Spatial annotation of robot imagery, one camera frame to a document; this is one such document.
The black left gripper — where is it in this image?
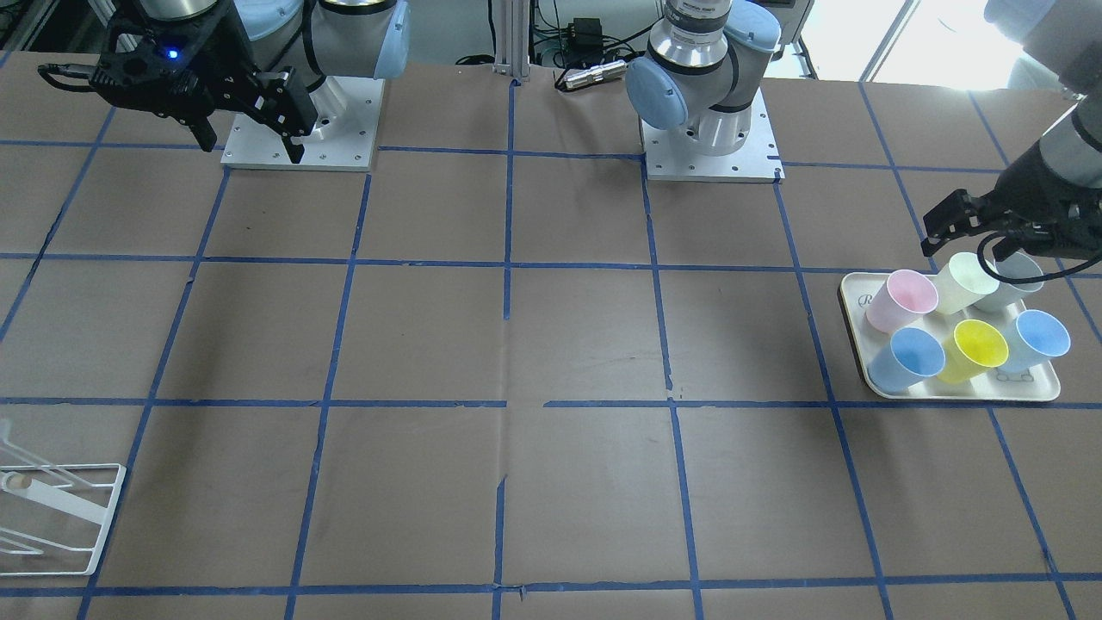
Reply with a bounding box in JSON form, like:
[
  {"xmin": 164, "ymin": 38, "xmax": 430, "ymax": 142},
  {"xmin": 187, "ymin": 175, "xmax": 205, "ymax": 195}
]
[{"xmin": 921, "ymin": 142, "xmax": 1101, "ymax": 262}]

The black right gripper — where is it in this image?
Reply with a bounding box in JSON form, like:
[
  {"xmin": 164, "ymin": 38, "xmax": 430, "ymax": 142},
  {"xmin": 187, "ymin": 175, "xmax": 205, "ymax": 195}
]
[{"xmin": 88, "ymin": 17, "xmax": 318, "ymax": 164}]

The pink plastic cup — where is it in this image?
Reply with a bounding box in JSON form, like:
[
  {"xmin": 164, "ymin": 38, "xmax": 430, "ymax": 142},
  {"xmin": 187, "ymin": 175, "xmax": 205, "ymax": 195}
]
[{"xmin": 865, "ymin": 270, "xmax": 939, "ymax": 334}]

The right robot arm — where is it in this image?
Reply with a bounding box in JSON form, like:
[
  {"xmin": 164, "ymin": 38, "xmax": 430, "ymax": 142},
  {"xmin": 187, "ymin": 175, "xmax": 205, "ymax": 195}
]
[{"xmin": 60, "ymin": 1, "xmax": 412, "ymax": 171}]

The grey plastic cup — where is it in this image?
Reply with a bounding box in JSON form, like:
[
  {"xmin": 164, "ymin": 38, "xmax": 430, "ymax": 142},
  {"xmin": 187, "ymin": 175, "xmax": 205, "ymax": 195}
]
[{"xmin": 973, "ymin": 251, "xmax": 1042, "ymax": 313}]

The pale green plastic cup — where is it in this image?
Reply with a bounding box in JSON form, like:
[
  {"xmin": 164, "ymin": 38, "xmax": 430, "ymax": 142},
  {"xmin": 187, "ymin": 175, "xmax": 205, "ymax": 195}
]
[{"xmin": 932, "ymin": 252, "xmax": 1000, "ymax": 315}]

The yellow plastic cup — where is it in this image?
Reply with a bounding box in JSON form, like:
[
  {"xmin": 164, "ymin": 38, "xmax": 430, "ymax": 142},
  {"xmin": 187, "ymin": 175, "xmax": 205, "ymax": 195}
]
[{"xmin": 936, "ymin": 319, "xmax": 1009, "ymax": 384}]

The blue plastic cup rear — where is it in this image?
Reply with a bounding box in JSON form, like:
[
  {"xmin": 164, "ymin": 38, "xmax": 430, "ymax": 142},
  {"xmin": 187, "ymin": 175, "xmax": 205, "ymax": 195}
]
[{"xmin": 1000, "ymin": 309, "xmax": 1071, "ymax": 373}]

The blue plastic cup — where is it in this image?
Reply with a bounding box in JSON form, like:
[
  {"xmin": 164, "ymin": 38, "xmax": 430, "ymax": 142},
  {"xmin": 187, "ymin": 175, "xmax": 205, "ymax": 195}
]
[
  {"xmin": 865, "ymin": 328, "xmax": 947, "ymax": 394},
  {"xmin": 1000, "ymin": 309, "xmax": 1071, "ymax": 373}
]

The blue plastic cup front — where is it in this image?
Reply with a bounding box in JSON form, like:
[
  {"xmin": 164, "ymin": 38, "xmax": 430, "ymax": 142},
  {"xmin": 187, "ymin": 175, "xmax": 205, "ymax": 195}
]
[{"xmin": 865, "ymin": 328, "xmax": 947, "ymax": 394}]

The cream plastic tray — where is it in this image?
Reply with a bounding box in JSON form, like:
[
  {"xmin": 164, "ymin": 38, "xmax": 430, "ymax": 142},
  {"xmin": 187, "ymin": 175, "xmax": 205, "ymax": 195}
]
[{"xmin": 839, "ymin": 272, "xmax": 1062, "ymax": 403}]

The black power adapter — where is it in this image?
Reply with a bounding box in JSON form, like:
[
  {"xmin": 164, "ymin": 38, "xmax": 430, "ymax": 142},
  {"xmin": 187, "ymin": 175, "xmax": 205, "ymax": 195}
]
[{"xmin": 564, "ymin": 17, "xmax": 604, "ymax": 54}]

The silver cylindrical connector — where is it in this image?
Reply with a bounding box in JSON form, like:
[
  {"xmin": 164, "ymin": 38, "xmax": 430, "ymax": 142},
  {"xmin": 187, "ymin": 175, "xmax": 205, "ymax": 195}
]
[{"xmin": 554, "ymin": 59, "xmax": 628, "ymax": 93}]

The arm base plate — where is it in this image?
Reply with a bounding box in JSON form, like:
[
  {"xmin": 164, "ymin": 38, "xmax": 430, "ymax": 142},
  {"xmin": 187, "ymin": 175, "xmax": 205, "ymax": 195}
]
[
  {"xmin": 222, "ymin": 76, "xmax": 388, "ymax": 172},
  {"xmin": 639, "ymin": 90, "xmax": 786, "ymax": 183}
]

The aluminium frame post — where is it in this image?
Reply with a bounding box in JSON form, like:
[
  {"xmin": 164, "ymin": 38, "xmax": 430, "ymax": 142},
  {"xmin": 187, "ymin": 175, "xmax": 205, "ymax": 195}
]
[{"xmin": 491, "ymin": 0, "xmax": 534, "ymax": 84}]

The white wire cup rack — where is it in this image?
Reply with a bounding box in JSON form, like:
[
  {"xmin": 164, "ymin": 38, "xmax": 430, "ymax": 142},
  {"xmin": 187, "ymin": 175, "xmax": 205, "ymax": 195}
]
[{"xmin": 1, "ymin": 418, "xmax": 127, "ymax": 580}]

